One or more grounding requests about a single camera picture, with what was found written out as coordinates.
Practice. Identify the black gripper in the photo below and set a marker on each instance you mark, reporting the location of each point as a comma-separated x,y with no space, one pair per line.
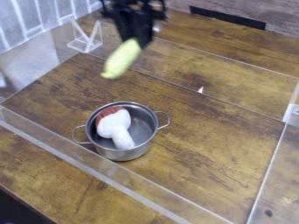
142,22

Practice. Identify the clear acrylic triangle stand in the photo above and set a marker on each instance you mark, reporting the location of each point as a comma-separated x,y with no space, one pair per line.
86,43

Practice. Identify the plush mushroom toy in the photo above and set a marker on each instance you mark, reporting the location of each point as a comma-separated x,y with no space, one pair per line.
113,124

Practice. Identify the stainless steel pot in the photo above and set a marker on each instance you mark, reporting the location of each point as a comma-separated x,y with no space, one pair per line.
146,122

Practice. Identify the black strip on wall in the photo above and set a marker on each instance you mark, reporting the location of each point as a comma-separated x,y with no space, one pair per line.
229,18

